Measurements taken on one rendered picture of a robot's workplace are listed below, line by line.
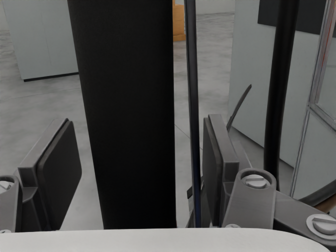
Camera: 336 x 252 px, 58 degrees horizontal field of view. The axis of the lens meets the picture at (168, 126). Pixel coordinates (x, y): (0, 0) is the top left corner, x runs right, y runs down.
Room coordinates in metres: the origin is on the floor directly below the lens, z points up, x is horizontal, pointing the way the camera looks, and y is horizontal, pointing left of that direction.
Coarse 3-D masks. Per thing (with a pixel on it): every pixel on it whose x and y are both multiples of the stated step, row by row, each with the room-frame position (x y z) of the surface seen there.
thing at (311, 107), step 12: (324, 12) 1.39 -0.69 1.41; (324, 24) 1.37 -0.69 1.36; (324, 36) 1.36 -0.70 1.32; (324, 48) 1.36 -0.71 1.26; (312, 72) 1.39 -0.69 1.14; (312, 84) 1.37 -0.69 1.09; (312, 96) 1.36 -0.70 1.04; (312, 108) 1.33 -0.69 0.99; (324, 120) 1.21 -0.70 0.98; (300, 144) 1.38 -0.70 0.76; (300, 156) 1.36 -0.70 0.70
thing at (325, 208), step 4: (332, 196) 0.21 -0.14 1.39; (324, 200) 0.21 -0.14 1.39; (328, 200) 0.21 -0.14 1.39; (332, 200) 0.21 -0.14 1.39; (316, 204) 0.20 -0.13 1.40; (320, 204) 0.20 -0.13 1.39; (324, 204) 0.20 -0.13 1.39; (328, 204) 0.20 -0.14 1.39; (332, 204) 0.21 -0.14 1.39; (316, 208) 0.20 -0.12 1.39; (320, 208) 0.20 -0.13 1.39; (324, 208) 0.20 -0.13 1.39; (328, 208) 0.20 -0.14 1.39
